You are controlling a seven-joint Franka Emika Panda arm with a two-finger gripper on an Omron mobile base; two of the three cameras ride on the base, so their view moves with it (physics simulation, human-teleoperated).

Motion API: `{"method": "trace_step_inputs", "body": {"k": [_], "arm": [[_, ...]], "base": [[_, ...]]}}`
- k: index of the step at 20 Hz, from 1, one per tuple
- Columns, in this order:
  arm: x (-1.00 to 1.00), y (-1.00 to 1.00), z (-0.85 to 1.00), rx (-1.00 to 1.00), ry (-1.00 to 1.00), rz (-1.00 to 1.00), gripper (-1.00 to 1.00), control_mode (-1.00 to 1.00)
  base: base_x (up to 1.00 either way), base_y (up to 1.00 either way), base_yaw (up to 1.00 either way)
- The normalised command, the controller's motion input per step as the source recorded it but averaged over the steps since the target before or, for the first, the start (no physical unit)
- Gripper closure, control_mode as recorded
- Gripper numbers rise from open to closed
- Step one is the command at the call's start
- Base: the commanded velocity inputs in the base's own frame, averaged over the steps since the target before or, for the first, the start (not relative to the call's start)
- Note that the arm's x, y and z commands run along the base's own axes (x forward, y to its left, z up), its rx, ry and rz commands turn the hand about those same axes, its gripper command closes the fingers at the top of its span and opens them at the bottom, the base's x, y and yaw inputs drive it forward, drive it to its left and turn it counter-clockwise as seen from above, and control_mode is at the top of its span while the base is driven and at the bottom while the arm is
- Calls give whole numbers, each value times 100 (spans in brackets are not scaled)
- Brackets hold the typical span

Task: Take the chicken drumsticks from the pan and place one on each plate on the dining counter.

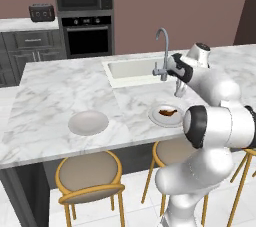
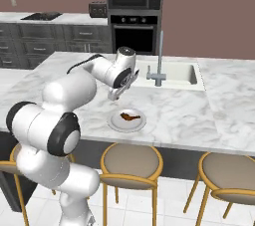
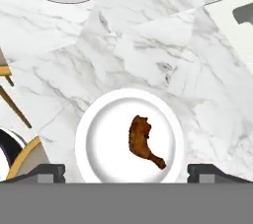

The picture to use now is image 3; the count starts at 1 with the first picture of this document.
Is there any brown chicken drumstick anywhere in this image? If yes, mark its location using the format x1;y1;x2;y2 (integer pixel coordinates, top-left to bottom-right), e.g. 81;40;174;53
127;114;167;171

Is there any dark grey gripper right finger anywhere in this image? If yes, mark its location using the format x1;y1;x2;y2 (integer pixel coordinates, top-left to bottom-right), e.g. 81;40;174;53
187;163;252;185

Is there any white cupboard drawer front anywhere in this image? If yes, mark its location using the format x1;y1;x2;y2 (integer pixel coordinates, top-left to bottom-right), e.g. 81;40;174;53
203;0;253;75

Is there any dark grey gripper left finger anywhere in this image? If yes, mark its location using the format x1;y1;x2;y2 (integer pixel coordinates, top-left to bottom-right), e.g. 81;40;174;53
7;163;66;185

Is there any dark grey drawer handle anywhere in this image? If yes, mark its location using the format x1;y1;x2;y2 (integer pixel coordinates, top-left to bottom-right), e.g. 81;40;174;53
232;2;253;26

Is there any white round plate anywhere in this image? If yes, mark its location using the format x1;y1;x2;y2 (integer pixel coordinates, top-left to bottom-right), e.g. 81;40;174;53
74;88;185;185

